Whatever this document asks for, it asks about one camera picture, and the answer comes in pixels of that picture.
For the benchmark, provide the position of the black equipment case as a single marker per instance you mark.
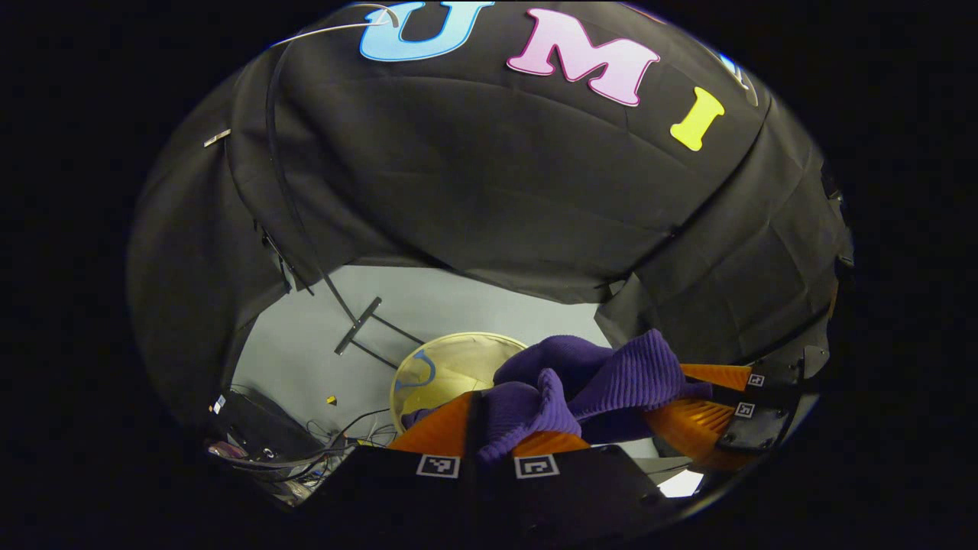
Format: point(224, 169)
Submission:
point(260, 424)

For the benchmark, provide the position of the beige round laundry hamper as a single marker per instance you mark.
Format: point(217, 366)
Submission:
point(451, 367)

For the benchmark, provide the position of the purple knitted cardigan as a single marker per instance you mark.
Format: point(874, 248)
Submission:
point(611, 374)

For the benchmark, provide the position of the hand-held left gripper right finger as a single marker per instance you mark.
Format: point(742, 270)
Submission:
point(581, 489)

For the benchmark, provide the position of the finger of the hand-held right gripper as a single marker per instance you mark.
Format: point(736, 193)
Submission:
point(703, 431)
point(726, 377)

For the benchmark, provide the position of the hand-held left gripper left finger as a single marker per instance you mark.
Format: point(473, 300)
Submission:
point(474, 424)

